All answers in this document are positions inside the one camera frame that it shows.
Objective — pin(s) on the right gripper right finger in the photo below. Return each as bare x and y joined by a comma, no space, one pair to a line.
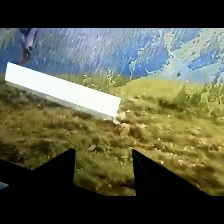
153,180

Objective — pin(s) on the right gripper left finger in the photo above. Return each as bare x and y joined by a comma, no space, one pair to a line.
60,176

